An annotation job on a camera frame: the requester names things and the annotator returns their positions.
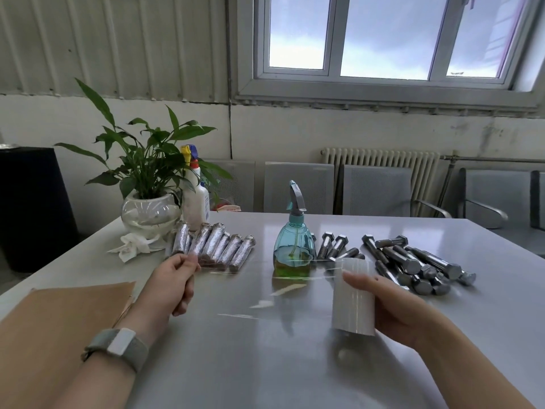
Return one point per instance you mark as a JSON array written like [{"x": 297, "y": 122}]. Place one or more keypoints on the person's right hand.
[{"x": 404, "y": 315}]

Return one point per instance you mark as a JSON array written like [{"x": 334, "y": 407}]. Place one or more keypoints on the person's left hand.
[{"x": 164, "y": 293}]

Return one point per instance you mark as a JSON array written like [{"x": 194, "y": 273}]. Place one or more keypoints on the white cling film roll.
[{"x": 351, "y": 310}]

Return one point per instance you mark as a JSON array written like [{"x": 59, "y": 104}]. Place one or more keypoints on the pile of steel bolts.
[{"x": 408, "y": 259}]

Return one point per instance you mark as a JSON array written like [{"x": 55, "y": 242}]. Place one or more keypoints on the row of bolts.
[{"x": 221, "y": 247}]

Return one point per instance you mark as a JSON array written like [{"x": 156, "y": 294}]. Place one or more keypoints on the clear plastic film sheet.
[{"x": 264, "y": 298}]

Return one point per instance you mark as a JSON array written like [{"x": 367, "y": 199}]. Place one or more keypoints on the stack of brown paper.
[{"x": 51, "y": 332}]

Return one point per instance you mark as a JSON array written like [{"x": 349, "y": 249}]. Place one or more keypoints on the person's left forearm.
[{"x": 93, "y": 387}]

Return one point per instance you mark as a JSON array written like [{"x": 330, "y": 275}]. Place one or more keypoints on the person's right forearm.
[{"x": 477, "y": 374}]

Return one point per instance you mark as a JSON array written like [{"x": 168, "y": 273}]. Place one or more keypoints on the crumpled white tissue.
[{"x": 132, "y": 247}]

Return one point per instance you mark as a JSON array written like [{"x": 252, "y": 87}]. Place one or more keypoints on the smartwatch with grey band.
[{"x": 119, "y": 345}]

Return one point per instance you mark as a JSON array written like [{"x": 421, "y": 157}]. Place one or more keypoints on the clear glass plant pot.
[{"x": 149, "y": 215}]

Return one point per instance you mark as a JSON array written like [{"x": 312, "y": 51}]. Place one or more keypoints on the white spray bottle colourful nozzle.
[{"x": 196, "y": 206}]

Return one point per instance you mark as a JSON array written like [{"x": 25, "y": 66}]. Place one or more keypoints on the red packet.
[{"x": 227, "y": 206}]

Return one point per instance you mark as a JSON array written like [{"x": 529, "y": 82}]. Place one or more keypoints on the grey metal chair with armrest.
[{"x": 377, "y": 191}]

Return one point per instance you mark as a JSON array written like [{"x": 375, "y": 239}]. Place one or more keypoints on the teal spray bottle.
[{"x": 294, "y": 247}]

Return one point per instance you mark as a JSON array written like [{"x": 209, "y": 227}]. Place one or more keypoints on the green leafy plant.
[{"x": 144, "y": 161}]

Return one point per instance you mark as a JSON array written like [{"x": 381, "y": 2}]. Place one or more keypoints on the grey metal bench seat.
[
  {"x": 494, "y": 191},
  {"x": 540, "y": 200}
]

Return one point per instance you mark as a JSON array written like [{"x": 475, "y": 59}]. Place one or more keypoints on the small metal dish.
[{"x": 7, "y": 146}]

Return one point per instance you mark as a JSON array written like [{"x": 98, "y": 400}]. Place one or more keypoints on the white framed window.
[{"x": 334, "y": 38}]

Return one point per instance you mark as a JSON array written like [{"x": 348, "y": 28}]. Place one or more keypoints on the white wall radiator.
[{"x": 383, "y": 157}]

